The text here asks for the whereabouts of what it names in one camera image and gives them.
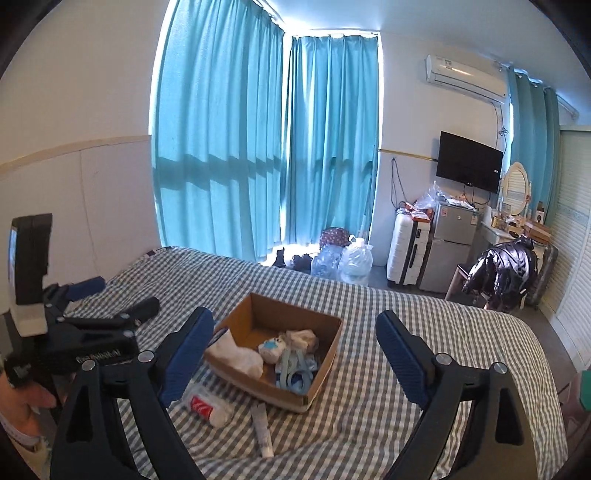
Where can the wooden vanity desk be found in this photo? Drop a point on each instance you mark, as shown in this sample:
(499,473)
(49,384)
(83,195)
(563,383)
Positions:
(504,229)

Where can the red label plastic bottle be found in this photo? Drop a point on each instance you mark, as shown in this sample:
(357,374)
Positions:
(210,408)

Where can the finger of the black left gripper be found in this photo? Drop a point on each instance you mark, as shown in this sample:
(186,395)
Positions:
(115,316)
(56,295)

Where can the white air conditioner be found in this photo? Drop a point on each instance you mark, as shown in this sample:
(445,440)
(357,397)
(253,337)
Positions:
(452,74)

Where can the white suitcase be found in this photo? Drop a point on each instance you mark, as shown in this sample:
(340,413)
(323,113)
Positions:
(408,247)

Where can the silver mini fridge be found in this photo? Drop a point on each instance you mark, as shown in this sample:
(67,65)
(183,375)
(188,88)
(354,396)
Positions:
(451,238)

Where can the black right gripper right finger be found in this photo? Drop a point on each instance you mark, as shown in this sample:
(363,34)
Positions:
(496,443)

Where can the white wardrobe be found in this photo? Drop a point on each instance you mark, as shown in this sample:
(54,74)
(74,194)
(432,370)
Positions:
(566,301)

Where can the oval vanity mirror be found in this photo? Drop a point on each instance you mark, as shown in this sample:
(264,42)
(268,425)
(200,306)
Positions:
(515,190)

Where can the person left hand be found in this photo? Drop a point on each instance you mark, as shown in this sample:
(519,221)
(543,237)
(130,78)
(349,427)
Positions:
(19,405)

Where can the cream lace underwear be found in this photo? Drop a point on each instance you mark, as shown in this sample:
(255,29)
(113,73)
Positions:
(304,340)

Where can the clear water bottle bag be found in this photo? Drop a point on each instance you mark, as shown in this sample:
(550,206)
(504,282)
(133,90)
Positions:
(325,265)

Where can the white plush toy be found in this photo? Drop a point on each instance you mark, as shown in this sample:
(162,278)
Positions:
(272,349)

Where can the blue window curtain left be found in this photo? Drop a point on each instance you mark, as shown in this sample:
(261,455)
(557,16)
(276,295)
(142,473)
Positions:
(216,130)

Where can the blue curtain right window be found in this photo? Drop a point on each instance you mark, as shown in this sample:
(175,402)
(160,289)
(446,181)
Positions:
(536,138)

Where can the white cream tube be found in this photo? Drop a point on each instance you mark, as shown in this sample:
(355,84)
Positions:
(261,425)

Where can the dark red patterned bag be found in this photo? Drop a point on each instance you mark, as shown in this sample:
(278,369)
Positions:
(336,236)

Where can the blue window curtain middle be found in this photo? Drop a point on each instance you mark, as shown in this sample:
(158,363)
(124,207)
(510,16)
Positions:
(333,135)

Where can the blue window curtain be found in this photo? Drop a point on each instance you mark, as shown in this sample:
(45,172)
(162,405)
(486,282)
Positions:
(216,130)
(333,135)

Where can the brown cardboard box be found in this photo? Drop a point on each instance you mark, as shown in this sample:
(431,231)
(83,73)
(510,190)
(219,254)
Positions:
(258,318)

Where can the black wall television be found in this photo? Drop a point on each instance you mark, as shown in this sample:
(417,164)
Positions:
(469,162)

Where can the white plastic bag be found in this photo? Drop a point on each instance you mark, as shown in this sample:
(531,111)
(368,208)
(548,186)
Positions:
(356,262)

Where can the black phone on mount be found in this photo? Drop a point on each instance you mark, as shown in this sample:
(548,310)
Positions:
(28,252)

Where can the black puffer jacket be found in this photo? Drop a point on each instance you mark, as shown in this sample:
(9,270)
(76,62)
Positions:
(504,274)

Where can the grey green hair tool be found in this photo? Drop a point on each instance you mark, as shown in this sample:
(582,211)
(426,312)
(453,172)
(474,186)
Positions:
(296,371)

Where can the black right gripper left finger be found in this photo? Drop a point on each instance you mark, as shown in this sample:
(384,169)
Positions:
(90,442)

